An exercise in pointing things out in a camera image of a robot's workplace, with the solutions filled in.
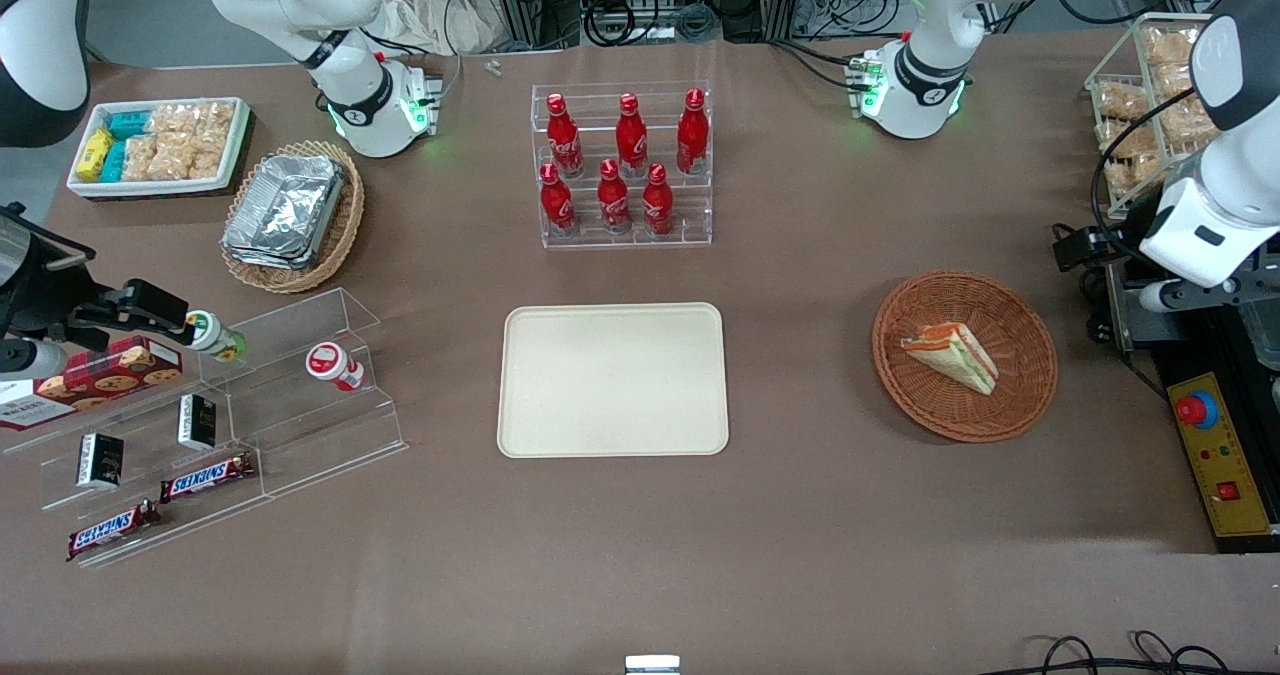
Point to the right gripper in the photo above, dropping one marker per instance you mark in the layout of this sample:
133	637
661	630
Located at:
48	298

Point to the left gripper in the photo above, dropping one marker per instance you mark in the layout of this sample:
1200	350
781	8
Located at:
1079	247

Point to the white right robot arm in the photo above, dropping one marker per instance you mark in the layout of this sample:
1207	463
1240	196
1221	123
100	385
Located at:
360	75

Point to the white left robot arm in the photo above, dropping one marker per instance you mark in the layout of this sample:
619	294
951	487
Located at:
930	65

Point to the round brown wicker basket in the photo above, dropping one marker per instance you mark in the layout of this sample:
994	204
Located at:
1020	395

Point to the triangular sandwich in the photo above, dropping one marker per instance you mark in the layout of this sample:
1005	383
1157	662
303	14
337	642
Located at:
955	353

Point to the oval wicker basket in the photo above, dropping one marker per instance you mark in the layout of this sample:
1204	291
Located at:
340	230

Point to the beige plastic tray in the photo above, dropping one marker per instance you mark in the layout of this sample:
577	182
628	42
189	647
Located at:
612	380

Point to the red plaid cookie box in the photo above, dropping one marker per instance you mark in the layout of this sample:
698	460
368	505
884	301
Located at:
100	380

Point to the clear rack of snacks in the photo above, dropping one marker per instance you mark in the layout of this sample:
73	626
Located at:
1110	175

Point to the black control box stand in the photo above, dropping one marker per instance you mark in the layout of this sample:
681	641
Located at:
1135	320

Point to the clear bag of pastry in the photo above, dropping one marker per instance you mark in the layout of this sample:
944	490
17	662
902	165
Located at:
1125	100
1172	47
1185	120
1135	170

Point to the green sunflower cup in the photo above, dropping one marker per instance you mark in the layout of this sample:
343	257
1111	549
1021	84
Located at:
215	335

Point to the small black chocolate box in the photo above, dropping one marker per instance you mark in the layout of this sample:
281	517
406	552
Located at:
100	460
197	423

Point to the teal snack box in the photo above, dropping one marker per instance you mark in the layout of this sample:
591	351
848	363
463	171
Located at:
113	161
130	123

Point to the clear bag of crackers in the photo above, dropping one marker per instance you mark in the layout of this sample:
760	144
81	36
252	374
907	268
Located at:
140	158
185	160
172	120
215	125

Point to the clear acrylic stepped shelf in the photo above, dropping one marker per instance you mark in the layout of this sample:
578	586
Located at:
150	475
300	425

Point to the yellow snack box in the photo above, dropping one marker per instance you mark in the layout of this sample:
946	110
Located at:
95	155

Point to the Snickers bar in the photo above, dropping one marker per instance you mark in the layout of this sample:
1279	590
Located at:
112	530
208	477

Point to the red emergency stop button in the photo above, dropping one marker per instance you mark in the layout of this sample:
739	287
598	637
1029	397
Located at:
1196	410

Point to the stacked foil containers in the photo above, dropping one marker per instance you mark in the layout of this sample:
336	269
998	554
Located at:
285	210

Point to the white rectangular snack bin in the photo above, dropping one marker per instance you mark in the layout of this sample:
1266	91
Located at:
240	145

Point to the red white cup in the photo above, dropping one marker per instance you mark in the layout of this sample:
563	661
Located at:
333	365

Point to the yellow control panel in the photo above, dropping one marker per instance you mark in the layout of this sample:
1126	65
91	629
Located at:
1235	465

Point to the red cola bottle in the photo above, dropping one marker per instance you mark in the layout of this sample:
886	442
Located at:
564	140
631	140
614	203
557	205
692	135
657	205

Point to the beige crumpled cloth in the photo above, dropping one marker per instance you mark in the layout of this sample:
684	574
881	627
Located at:
435	10

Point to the clear acrylic bottle riser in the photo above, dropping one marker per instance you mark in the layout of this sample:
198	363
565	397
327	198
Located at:
620	230

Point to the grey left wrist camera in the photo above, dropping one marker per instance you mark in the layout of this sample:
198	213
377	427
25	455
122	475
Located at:
1170	295

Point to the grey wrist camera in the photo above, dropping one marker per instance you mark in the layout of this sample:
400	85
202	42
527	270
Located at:
1170	295
30	360

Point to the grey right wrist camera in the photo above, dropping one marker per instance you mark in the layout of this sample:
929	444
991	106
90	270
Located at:
30	360

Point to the aluminium frame profile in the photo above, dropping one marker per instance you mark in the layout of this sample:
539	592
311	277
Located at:
520	0

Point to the white mount block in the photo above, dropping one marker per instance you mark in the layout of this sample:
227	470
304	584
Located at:
652	665

